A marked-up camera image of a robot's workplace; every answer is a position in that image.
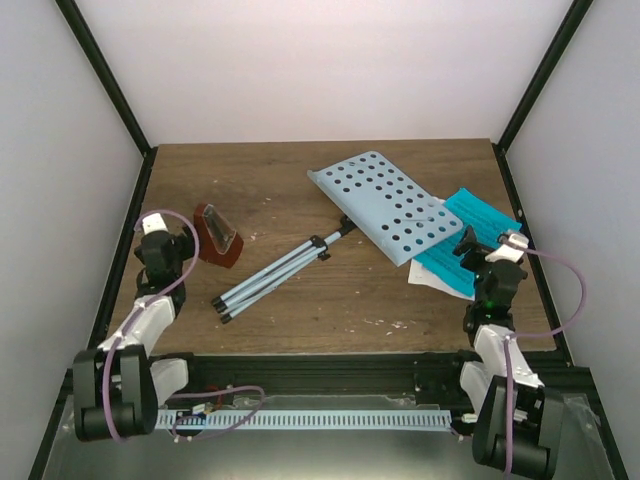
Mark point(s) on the clear plastic metronome cover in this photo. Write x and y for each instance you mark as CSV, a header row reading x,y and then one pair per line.
x,y
220,231

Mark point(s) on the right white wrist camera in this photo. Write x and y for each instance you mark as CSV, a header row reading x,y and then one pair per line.
x,y
512,247

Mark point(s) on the red-brown metronome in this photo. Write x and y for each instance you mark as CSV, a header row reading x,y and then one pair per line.
x,y
207,252

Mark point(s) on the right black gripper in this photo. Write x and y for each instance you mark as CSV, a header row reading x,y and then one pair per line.
x,y
467,242

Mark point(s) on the light blue music stand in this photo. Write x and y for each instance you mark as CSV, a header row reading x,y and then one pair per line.
x,y
376,197

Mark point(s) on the black aluminium frame rail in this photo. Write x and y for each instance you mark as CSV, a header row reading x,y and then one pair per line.
x,y
431,378

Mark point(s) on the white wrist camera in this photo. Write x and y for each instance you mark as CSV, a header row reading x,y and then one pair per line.
x,y
151,223
512,247

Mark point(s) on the white sheet music page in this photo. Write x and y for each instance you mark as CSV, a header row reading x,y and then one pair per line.
x,y
440,269

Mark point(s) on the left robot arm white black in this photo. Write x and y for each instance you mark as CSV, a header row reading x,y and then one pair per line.
x,y
117,387

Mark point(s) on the black frame corner post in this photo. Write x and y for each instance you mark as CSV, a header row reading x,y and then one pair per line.
x,y
86,40

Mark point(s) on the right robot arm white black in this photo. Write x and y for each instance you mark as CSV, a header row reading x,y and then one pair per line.
x,y
518,419

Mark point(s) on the light blue slotted cable duct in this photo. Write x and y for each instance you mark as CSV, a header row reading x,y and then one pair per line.
x,y
307,420

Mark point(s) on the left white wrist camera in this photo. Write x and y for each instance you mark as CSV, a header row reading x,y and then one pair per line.
x,y
151,223

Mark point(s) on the black right corner post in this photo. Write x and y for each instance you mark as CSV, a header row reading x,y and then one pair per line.
x,y
577,11

